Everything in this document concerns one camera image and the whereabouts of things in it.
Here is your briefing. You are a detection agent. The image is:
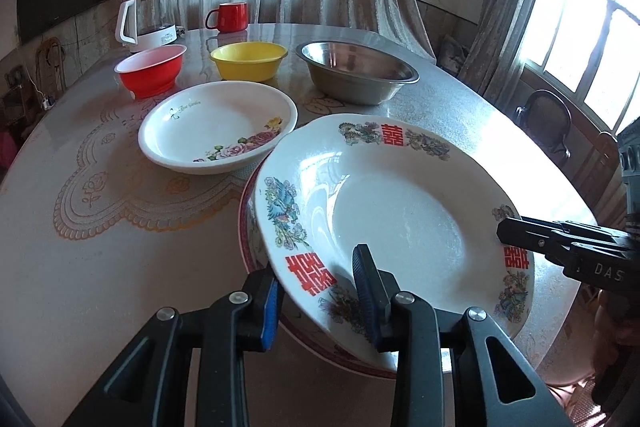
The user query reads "red mug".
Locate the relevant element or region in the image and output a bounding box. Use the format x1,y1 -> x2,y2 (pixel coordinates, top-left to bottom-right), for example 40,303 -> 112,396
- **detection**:
205,2 -> 249,34

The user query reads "yellow plastic bowl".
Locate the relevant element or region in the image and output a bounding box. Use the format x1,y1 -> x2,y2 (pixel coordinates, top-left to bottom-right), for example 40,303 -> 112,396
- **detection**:
209,42 -> 289,82

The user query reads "white floral plate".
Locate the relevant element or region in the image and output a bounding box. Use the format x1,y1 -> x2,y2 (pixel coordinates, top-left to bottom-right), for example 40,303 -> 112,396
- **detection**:
138,81 -> 299,176

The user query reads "lace-pattern table cover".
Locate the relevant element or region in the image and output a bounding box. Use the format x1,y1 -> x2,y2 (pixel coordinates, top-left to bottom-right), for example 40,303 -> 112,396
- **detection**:
0,23 -> 601,427

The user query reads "stainless steel bowl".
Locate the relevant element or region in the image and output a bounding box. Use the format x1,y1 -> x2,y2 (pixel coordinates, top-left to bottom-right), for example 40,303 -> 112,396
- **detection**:
295,41 -> 420,106

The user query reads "barred window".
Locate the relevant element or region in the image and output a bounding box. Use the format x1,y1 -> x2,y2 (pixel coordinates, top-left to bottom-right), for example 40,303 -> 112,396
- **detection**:
520,0 -> 640,132

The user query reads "red plastic bowl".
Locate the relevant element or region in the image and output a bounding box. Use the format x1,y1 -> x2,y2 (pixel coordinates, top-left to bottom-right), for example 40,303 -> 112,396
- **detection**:
114,45 -> 188,100

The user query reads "white glass electric kettle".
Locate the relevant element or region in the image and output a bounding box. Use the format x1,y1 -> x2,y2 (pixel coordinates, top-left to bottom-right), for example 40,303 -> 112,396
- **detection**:
116,0 -> 185,54

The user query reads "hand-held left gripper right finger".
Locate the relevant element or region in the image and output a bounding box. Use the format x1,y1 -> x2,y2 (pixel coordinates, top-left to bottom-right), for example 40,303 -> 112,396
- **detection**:
351,243 -> 573,427

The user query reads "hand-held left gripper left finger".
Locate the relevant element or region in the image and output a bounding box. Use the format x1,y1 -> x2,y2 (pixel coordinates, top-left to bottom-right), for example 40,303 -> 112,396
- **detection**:
65,269 -> 286,427

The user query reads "white plate with red characters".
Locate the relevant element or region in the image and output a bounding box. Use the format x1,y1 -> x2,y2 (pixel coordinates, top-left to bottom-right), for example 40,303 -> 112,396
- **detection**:
254,113 -> 536,370

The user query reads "brown wooden chair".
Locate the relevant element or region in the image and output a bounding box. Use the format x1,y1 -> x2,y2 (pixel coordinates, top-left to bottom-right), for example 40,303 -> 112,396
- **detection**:
35,38 -> 67,94

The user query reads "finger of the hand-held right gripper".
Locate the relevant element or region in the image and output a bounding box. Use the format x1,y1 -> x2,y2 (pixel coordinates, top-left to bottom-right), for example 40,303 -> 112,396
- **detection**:
550,238 -> 640,267
497,217 -> 619,258

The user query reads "dark round-back chair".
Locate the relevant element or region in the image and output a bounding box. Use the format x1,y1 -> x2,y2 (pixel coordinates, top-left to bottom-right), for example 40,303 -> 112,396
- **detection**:
515,90 -> 572,168

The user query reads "pink-rimmed plate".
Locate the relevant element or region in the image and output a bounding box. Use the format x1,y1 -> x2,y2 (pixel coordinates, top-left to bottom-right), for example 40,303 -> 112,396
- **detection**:
238,157 -> 401,380

